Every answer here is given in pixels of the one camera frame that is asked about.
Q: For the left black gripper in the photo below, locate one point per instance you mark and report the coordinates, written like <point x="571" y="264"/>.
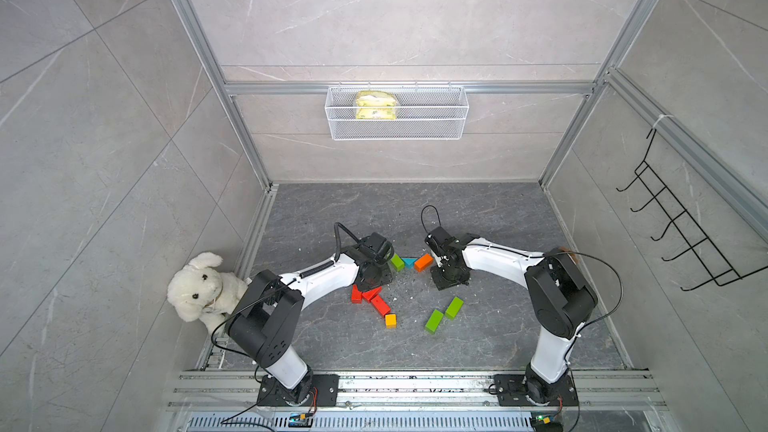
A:
<point x="386" y="276"/>

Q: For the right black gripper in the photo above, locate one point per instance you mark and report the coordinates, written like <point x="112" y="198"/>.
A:
<point x="441" y="283"/>

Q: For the orange rectangular block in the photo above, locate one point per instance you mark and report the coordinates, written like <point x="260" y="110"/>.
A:
<point x="423" y="263"/>

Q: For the green block pair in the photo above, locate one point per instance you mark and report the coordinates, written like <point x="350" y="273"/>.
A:
<point x="453" y="308"/>
<point x="434" y="321"/>

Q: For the teal triangle block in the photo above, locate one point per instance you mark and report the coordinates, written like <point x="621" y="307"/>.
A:
<point x="409" y="261"/>

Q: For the red block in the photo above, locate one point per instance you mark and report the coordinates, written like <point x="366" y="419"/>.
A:
<point x="369" y="295"/>
<point x="356" y="295"/>
<point x="380" y="305"/>

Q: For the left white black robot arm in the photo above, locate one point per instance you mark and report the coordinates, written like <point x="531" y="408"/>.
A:
<point x="265" y="319"/>

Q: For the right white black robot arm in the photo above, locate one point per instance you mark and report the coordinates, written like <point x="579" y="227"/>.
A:
<point x="561" y="297"/>

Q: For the small orange-yellow cube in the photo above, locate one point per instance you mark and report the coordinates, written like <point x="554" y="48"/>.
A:
<point x="390" y="321"/>

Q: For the yellow package in basket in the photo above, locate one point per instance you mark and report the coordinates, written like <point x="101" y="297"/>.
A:
<point x="375" y="105"/>

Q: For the white plush toy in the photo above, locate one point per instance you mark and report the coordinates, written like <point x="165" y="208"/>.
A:
<point x="198" y="292"/>

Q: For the white wire mesh basket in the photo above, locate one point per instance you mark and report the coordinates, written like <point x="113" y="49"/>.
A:
<point x="424" y="113"/>

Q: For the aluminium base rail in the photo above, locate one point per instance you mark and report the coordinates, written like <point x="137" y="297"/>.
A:
<point x="592" y="400"/>

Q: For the black wire hook rack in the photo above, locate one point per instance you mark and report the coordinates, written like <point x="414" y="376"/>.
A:
<point x="718" y="269"/>

